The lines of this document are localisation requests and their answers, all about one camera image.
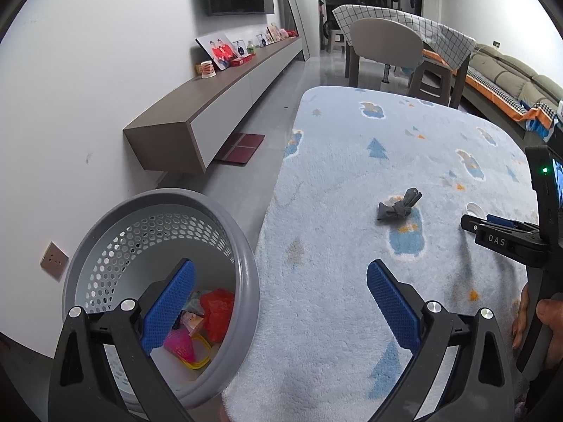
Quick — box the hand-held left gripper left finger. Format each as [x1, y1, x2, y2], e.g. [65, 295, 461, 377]
[48, 258, 197, 422]

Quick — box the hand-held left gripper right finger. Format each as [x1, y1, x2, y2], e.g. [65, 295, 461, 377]
[366, 259, 515, 422]

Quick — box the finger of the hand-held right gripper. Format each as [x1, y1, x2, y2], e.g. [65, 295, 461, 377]
[486, 213, 542, 231]
[460, 214, 490, 234]

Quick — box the white printed packet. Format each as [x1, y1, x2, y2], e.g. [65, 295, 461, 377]
[179, 291, 207, 335]

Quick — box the red plastic bag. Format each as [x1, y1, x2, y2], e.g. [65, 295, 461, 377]
[200, 289, 236, 344]

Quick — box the yellow plastic ring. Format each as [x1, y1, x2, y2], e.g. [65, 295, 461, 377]
[182, 333, 212, 370]

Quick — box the grey perforated plastic basket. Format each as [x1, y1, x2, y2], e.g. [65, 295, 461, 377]
[62, 188, 262, 411]

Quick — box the person's right hand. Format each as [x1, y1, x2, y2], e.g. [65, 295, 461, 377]
[511, 282, 563, 372]

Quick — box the grey knotted cloth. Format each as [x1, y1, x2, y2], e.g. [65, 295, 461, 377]
[376, 187, 424, 225]

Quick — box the light blue patterned rug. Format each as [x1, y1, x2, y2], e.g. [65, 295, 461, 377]
[222, 85, 539, 422]

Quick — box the orange houndstooth sofa cover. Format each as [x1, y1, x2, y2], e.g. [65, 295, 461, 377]
[465, 68, 563, 128]

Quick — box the grey plastic stool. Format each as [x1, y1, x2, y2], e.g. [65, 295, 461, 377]
[407, 55, 454, 100]

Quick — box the green grey sofa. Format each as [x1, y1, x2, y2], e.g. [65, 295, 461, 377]
[462, 43, 563, 141]

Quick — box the dark red bathroom scale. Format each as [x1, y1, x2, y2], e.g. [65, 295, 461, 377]
[214, 133, 266, 165]

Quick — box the grey dining chair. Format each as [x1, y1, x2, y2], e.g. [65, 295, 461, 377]
[347, 18, 424, 89]

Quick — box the checked tablecloth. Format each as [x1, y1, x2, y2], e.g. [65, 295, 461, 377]
[332, 4, 478, 62]

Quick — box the leaning tall mirror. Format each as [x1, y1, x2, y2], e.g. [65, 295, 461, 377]
[276, 0, 311, 62]

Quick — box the bronze wall socket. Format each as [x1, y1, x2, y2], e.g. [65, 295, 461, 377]
[40, 241, 70, 281]

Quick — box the floating grey wall cabinet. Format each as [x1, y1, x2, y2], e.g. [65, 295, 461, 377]
[123, 35, 304, 174]

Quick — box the large photo frame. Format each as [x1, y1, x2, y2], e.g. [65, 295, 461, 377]
[196, 34, 238, 71]

